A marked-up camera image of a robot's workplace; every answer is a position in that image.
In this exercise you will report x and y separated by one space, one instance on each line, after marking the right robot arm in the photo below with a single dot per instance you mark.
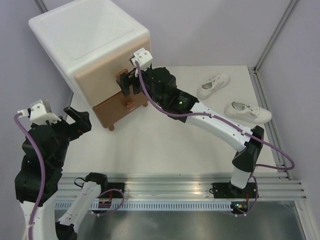
247 142

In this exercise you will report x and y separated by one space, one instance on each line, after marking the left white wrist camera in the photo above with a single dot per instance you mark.
40 113

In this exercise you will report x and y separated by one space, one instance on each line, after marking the white sneaker far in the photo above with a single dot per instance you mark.
213 84

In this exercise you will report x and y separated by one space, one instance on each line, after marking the white sneaker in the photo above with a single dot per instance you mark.
213 84
248 113

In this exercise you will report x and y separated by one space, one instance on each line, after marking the white plastic shoe cabinet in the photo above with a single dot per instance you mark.
81 32

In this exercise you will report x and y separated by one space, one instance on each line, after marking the aluminium frame post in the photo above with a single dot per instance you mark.
43 5
275 34

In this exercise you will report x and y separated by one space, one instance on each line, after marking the beige drawer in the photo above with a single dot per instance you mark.
97 81

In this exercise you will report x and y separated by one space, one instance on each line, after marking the right aluminium frame post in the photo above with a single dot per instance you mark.
275 34

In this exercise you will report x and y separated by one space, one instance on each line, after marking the white slotted cable duct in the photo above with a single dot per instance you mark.
130 205

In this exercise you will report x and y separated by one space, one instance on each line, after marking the left aluminium frame post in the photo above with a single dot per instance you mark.
43 5

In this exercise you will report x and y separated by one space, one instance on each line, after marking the brown drawer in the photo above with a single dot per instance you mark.
114 108

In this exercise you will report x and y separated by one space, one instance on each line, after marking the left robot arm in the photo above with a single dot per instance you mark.
47 138

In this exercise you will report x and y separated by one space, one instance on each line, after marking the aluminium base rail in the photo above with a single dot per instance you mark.
272 186

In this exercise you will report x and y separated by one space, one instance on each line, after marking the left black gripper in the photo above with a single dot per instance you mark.
83 124

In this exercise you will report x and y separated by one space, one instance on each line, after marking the white sneaker near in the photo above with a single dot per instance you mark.
248 113

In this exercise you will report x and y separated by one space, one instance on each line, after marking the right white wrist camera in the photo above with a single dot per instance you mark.
144 59

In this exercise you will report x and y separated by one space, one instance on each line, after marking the brown bear knob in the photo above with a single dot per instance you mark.
130 106
118 75

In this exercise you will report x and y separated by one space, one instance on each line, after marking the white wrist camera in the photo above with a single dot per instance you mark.
40 113
144 59

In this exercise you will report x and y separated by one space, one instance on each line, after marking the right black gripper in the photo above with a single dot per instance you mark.
126 80

